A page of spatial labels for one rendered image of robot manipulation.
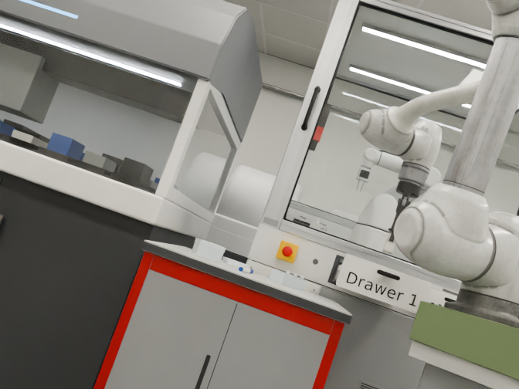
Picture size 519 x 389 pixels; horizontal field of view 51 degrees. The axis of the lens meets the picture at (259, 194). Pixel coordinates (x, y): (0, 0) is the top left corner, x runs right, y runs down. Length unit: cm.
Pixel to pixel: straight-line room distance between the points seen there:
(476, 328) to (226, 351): 65
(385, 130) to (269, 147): 383
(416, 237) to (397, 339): 93
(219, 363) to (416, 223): 67
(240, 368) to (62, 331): 79
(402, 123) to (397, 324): 83
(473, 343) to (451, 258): 20
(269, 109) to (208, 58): 357
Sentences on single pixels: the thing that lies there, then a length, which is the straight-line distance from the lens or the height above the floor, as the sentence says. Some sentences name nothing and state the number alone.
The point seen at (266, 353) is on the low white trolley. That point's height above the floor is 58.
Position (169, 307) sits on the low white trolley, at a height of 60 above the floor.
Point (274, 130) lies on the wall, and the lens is 551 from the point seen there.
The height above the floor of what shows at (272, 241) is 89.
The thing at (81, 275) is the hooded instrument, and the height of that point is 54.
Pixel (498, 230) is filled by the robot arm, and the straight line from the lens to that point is 145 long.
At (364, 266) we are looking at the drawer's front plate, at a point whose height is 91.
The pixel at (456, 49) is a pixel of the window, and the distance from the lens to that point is 241.
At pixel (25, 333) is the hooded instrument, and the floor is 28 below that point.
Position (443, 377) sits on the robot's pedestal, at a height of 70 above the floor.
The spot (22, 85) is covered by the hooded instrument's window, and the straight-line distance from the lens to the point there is 222.
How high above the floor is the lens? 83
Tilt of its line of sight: 6 degrees up
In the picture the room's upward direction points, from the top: 20 degrees clockwise
